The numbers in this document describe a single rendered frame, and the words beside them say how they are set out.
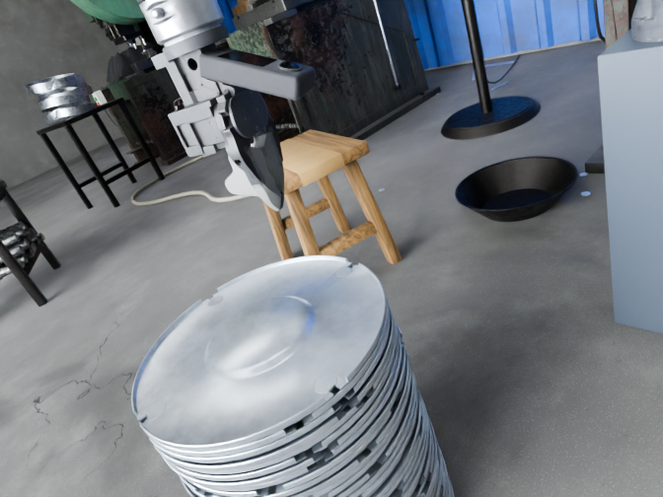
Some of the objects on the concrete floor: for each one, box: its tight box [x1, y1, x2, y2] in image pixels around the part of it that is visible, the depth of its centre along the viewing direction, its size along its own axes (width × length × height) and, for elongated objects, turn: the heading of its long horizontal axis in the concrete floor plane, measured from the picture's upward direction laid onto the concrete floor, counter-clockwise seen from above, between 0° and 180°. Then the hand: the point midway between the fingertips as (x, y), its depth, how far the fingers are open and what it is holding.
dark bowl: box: [455, 156, 578, 222], centre depth 122 cm, size 30×30×7 cm
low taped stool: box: [262, 130, 403, 265], centre depth 123 cm, size 34×24×34 cm
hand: (280, 199), depth 57 cm, fingers closed
